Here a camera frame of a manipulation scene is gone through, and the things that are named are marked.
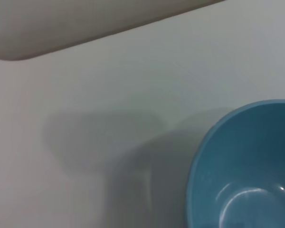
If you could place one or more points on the blue plastic bowl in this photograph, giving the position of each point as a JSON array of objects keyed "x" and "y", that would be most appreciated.
[{"x": 204, "y": 178}]

